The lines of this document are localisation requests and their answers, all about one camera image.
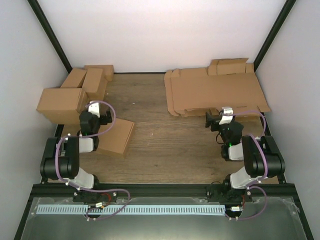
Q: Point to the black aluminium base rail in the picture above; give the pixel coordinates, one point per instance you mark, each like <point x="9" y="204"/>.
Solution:
<point x="212" y="192"/>

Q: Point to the brown cardboard box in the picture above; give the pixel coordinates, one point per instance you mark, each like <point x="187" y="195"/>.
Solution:
<point x="116" y="141"/>

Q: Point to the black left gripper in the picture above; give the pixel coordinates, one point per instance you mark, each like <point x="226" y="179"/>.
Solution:
<point x="105" y="121"/>

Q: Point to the black left frame post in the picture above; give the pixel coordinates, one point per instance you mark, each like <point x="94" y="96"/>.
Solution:
<point x="45" y="24"/>

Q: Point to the black right frame post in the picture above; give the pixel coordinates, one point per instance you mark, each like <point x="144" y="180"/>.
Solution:
<point x="277" y="25"/>

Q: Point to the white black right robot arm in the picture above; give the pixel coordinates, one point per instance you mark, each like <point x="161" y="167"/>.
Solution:
<point x="260" y="155"/>

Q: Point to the stack of flat cardboard blanks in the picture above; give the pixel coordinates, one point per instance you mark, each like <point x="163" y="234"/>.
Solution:
<point x="229" y="82"/>

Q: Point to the small folded cardboard box rear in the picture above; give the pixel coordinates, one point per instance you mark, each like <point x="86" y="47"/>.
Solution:
<point x="108" y="70"/>

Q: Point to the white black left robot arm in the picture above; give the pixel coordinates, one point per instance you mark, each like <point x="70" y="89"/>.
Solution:
<point x="61" y="157"/>

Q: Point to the black frame post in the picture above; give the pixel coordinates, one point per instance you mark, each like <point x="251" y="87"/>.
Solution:
<point x="277" y="25"/>
<point x="45" y="24"/>

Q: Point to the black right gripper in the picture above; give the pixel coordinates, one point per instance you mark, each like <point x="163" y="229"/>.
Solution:
<point x="210" y="120"/>

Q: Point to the large folded cardboard box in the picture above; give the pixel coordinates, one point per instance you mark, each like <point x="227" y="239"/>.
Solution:
<point x="62" y="106"/>

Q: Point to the light blue slotted cable duct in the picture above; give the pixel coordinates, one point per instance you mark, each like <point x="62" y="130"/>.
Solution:
<point x="64" y="209"/>

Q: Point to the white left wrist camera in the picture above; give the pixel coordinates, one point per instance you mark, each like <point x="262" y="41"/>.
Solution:
<point x="94" y="108"/>

